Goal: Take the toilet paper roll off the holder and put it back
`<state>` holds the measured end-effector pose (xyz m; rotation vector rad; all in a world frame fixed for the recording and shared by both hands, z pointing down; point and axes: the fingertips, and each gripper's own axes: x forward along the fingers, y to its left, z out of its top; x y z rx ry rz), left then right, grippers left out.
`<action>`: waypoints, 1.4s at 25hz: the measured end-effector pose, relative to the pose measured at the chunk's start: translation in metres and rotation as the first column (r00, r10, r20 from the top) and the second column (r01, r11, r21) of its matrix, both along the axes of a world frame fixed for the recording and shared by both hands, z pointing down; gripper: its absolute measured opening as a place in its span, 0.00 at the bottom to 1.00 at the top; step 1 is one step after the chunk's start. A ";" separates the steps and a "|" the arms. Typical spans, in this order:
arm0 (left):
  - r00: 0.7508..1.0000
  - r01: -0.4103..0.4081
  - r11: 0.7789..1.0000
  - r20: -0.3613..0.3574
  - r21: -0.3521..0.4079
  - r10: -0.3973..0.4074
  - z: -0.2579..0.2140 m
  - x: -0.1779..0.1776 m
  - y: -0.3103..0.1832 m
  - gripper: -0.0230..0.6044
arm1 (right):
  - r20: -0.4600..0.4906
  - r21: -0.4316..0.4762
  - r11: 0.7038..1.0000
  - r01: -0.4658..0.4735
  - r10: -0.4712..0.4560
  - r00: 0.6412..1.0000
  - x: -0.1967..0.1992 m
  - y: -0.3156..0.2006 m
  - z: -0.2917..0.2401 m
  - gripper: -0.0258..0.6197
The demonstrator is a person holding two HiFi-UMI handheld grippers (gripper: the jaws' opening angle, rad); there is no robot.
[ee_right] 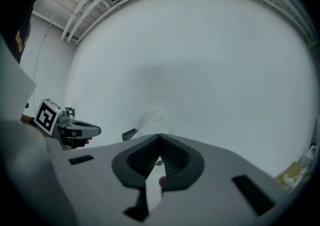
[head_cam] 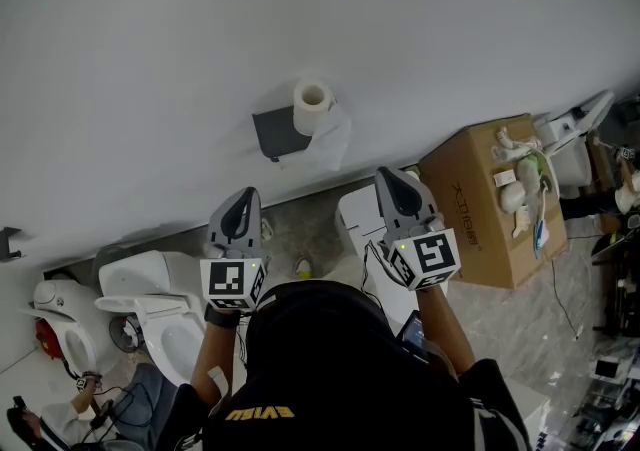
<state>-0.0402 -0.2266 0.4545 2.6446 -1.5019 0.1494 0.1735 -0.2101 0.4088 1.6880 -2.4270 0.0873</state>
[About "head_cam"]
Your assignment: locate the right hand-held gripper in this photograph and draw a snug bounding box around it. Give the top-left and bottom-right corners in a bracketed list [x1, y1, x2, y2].
[374, 166, 462, 292]

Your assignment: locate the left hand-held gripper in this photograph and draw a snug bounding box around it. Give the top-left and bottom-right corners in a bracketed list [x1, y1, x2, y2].
[199, 187, 272, 313]

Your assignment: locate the white toilet paper roll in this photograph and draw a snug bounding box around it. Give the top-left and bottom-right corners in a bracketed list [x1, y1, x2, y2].
[291, 76, 352, 174]

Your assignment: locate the person's left forearm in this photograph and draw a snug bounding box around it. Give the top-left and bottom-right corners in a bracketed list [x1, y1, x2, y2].
[188, 318, 242, 408]

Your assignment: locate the person's right forearm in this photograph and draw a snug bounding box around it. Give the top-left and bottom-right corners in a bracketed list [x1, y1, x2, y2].
[413, 285, 477, 381]

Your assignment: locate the white smart toilet closed lid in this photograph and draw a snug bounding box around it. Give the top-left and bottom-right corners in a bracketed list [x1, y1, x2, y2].
[333, 183, 450, 336]

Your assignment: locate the white toilet with open lid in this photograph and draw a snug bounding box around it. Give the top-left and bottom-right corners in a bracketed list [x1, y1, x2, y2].
[93, 249, 209, 386]

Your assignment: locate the white toilet with raised seat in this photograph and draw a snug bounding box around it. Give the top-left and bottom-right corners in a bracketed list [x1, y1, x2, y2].
[531, 89, 616, 189]

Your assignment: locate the white egg-shaped toilet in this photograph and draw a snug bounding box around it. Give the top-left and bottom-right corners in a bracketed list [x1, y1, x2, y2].
[18, 278, 107, 381]

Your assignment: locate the large brown cardboard box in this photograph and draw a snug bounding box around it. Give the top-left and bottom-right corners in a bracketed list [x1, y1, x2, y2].
[416, 112, 570, 290]

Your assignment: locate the white round object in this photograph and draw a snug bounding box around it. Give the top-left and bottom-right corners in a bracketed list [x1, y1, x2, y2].
[499, 184, 527, 214]

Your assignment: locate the beige plastic piece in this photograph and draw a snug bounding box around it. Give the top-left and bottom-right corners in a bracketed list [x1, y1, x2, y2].
[512, 206, 534, 239]

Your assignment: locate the grey plastic bin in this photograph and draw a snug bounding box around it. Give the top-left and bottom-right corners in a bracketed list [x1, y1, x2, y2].
[91, 242, 135, 271]

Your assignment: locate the black tablet device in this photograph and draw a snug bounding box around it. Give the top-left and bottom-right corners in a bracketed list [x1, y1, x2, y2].
[396, 309, 432, 363]

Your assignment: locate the grey sponge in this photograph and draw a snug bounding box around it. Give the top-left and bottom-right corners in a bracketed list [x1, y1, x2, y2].
[517, 158, 544, 193]

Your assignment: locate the person's black t-shirt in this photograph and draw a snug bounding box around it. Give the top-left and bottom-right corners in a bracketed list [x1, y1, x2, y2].
[171, 280, 535, 451]

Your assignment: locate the red canister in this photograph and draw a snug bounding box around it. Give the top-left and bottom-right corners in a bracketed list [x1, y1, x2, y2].
[33, 317, 65, 358]

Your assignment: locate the white cabinet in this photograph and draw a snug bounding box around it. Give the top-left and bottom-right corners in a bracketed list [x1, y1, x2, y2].
[505, 375, 552, 451]

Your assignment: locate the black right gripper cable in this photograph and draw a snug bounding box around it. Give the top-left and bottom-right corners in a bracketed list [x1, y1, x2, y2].
[361, 238, 397, 301]

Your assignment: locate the black wall paper holder shelf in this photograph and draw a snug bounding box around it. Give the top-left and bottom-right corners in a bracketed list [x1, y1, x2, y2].
[251, 106, 315, 163]

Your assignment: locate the black wire waste bin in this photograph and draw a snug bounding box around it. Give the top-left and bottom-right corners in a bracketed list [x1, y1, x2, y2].
[108, 313, 147, 354]

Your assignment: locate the thin floor cable with plug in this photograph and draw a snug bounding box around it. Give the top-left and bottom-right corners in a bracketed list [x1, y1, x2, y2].
[549, 258, 585, 342]

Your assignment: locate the small black wall holder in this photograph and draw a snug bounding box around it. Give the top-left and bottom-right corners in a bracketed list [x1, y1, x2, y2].
[0, 226, 27, 264]

